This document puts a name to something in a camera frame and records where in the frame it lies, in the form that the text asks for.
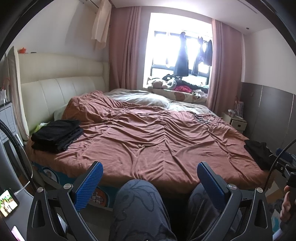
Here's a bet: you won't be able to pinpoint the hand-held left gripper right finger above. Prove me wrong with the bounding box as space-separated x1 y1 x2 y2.
196 161 273 241

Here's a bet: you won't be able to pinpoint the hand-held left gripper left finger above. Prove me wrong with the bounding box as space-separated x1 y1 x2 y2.
26 161 104 241

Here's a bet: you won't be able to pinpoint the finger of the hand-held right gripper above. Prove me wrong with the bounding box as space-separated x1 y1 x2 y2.
276 162 293 173
276 148 296 164

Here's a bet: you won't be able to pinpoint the person's right hand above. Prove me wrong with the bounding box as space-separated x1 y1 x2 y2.
279 185 296 223

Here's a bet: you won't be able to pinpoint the cartoon print bed sheet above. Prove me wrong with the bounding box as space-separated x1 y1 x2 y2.
29 160 121 209

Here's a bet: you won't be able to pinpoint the black clothes pile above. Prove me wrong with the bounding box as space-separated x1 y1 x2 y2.
244 139 278 169

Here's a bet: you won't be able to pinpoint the person's right leg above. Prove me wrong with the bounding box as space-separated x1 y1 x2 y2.
186 183 243 241

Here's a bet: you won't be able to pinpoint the person's leg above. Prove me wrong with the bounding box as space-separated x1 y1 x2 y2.
186 183 243 241
109 179 178 241

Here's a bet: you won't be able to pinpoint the colourful floor mat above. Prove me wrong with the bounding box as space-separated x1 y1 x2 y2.
269 183 287 234

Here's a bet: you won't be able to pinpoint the white nightstand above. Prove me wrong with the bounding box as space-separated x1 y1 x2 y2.
221 112 247 133

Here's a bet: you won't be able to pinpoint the person's left leg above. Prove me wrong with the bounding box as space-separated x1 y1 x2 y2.
109 179 178 241

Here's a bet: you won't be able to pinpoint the small pink white rack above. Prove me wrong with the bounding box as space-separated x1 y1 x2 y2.
228 96 245 120

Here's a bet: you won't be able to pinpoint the brown blanket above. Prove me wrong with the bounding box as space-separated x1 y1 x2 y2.
25 91 278 195

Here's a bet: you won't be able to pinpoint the phone with lit screen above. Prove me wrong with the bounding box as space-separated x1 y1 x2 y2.
0 189 20 218

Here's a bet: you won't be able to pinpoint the grey bedside cabinet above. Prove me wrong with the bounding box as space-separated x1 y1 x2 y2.
0 102 44 241

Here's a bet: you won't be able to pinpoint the cream leather headboard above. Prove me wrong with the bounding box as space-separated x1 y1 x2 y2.
17 53 110 139

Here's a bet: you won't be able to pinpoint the pink curtain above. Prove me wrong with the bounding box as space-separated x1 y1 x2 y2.
109 6 151 93
206 20 245 114

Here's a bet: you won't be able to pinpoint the red clothing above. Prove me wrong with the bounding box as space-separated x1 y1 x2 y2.
174 85 193 93

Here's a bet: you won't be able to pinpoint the beige duvet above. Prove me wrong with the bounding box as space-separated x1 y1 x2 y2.
103 88 215 114

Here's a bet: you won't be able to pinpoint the dark clothes heap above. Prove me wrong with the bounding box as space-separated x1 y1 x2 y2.
176 77 210 90

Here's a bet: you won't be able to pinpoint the white plush toy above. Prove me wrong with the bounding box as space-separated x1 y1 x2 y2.
146 76 177 90

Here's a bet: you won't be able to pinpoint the long dark hanging garment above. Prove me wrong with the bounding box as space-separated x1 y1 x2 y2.
173 32 190 77

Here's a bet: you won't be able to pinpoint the beige padded board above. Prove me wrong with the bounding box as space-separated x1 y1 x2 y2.
5 46 30 143

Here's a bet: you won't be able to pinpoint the window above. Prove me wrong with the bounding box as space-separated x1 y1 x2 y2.
143 13 213 88

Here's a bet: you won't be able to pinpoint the cream hanging cloth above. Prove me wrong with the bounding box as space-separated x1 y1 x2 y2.
91 0 112 50

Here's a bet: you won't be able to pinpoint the black cable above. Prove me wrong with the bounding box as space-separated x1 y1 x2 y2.
0 119 38 193
264 140 296 193

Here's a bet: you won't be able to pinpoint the white charging cable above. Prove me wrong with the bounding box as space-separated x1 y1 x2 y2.
14 178 31 196

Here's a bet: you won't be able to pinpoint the tangled black cables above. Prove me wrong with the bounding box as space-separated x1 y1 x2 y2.
194 113 220 124

